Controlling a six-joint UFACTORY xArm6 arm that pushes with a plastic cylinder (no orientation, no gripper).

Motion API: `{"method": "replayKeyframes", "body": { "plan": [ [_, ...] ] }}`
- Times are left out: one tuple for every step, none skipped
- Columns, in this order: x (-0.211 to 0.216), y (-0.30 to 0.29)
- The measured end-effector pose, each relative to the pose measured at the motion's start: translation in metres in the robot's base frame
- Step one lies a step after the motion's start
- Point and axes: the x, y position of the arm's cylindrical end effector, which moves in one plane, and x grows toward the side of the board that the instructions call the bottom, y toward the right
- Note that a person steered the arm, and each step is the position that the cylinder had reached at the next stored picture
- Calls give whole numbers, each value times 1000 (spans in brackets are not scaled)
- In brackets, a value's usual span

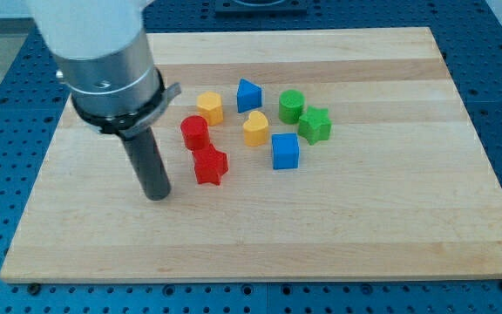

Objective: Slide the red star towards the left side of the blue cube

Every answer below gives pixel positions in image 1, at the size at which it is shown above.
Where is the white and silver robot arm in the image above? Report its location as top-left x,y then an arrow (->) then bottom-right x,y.
26,0 -> 181,139

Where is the blue cube block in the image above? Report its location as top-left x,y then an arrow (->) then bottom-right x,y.
271,133 -> 300,170

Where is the red star block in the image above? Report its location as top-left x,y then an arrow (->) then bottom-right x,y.
192,144 -> 228,185

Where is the green star block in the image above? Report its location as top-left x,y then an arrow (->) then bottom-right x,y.
298,106 -> 332,145

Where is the yellow heart block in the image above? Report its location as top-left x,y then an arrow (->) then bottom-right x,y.
242,111 -> 268,147

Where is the blue triangle block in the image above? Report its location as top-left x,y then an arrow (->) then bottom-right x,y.
236,78 -> 262,113

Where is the red cylinder block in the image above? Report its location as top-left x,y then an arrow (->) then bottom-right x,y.
180,115 -> 210,151

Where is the yellow hexagon block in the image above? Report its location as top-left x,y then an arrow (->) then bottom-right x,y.
196,92 -> 223,126

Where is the green cylinder block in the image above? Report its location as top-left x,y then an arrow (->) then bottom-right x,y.
278,89 -> 305,124

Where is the light wooden board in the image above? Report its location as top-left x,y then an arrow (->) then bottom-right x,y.
0,27 -> 502,284

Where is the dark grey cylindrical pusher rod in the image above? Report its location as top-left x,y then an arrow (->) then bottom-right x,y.
122,127 -> 171,201

